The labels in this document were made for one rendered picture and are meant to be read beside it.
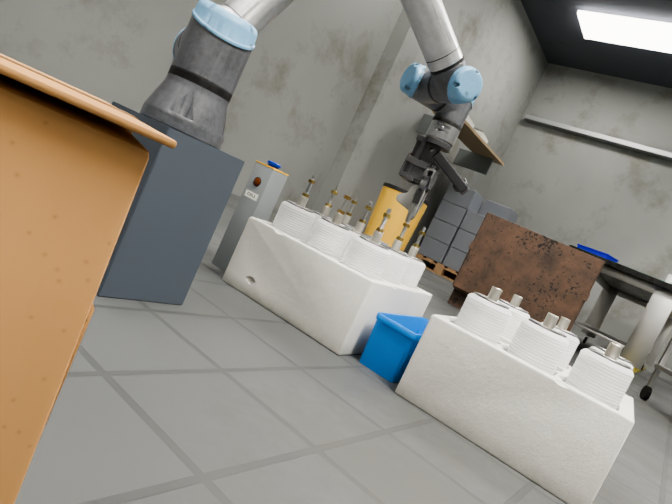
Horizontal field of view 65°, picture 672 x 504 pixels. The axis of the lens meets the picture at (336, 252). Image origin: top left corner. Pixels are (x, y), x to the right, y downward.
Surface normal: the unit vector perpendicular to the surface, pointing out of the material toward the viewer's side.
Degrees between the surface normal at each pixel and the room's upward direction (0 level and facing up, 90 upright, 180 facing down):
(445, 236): 90
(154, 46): 90
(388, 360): 92
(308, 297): 90
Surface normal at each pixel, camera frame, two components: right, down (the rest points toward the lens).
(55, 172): 0.49, 0.29
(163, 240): 0.73, 0.40
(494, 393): -0.48, -0.14
